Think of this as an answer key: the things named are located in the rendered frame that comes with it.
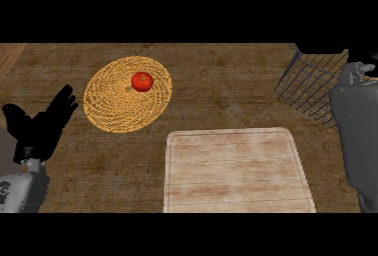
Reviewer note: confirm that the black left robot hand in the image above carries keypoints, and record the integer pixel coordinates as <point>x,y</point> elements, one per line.
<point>43,126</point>

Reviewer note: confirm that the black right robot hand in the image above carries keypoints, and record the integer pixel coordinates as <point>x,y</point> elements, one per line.
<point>333,47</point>

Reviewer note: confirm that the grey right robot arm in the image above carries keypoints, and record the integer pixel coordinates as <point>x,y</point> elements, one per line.
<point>354,133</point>

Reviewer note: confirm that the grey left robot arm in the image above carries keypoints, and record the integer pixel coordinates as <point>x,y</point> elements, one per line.
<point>19,190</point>

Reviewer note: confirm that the pale wooden cutting board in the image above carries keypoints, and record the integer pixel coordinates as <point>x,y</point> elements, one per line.
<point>237,171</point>

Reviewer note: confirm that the yellow woven wicker placemat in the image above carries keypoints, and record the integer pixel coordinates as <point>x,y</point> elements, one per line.
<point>115,103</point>

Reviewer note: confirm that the red tomato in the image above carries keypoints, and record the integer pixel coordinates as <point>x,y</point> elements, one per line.
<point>141,81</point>

